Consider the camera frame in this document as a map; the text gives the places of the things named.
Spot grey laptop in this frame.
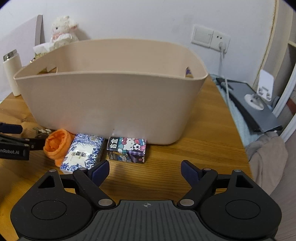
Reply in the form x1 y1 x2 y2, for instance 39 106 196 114
216 78 282 133

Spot beige plastic storage bin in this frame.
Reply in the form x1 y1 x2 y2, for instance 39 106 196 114
14 39 208 145

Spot gold tissue box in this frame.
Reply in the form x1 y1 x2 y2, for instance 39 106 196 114
30 42 57 74

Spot white charger plug cable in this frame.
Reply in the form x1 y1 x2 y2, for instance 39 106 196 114
217 41 232 103

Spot white plush lamb toy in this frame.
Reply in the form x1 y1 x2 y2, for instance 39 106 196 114
50 16 79 44

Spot cream thermos bottle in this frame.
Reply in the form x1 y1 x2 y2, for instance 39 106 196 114
3 49 22 96

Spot metal keys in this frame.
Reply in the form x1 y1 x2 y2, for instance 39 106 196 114
33 127 53 139

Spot pink headboard panel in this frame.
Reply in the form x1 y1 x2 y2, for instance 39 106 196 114
1 15 43 100

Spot blue white porcelain pattern box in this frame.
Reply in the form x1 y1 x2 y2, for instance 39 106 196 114
60 133 105 174

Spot white wall switch socket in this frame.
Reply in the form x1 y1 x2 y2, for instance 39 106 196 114
191 25 231 54

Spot beige grey clothing pile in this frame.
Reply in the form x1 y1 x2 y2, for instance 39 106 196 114
246 132 288 195

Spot orange rolled sock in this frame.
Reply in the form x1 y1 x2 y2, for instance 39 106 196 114
43 129 75 168

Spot cartoon blind box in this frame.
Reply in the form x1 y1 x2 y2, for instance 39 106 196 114
107 137 147 164

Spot white phone stand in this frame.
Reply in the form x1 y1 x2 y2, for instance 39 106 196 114
244 70 274 110

